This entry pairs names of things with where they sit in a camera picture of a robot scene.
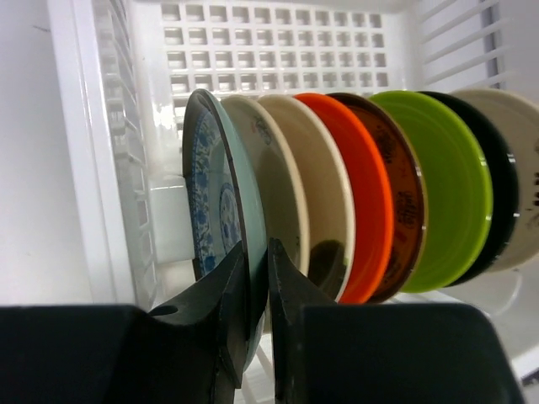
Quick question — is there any orange plate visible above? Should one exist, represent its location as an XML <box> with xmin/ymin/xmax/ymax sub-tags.
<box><xmin>295</xmin><ymin>93</ymin><xmax>395</xmax><ymax>305</ymax></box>

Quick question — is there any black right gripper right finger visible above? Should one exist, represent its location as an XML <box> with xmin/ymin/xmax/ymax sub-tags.
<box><xmin>267</xmin><ymin>238</ymin><xmax>334</xmax><ymax>403</ymax></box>

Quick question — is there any lime green plate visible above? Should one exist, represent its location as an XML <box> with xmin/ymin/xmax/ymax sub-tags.
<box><xmin>370</xmin><ymin>90</ymin><xmax>494</xmax><ymax>294</ymax></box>

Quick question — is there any blue patterned plate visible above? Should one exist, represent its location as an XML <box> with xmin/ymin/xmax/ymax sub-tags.
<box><xmin>182</xmin><ymin>88</ymin><xmax>267</xmax><ymax>363</ymax></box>

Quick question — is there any cream plate with writing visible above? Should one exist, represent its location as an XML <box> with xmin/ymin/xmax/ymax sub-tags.
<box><xmin>451</xmin><ymin>88</ymin><xmax>538</xmax><ymax>272</ymax></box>

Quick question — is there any black plate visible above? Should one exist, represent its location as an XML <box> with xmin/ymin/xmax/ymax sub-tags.
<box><xmin>424</xmin><ymin>91</ymin><xmax>520</xmax><ymax>286</ymax></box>

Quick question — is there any brown patterned plate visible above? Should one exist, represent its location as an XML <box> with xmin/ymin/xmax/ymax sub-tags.
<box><xmin>330</xmin><ymin>93</ymin><xmax>429</xmax><ymax>303</ymax></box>

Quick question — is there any cream floral plate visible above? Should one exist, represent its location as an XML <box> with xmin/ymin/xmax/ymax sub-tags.
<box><xmin>221</xmin><ymin>94</ymin><xmax>310</xmax><ymax>275</ymax></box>

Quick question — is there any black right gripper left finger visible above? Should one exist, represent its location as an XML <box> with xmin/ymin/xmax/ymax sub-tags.
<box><xmin>149</xmin><ymin>242</ymin><xmax>249</xmax><ymax>403</ymax></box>

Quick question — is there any white plastic dish rack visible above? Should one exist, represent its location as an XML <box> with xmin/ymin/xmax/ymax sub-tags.
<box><xmin>48</xmin><ymin>1</ymin><xmax>538</xmax><ymax>403</ymax></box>

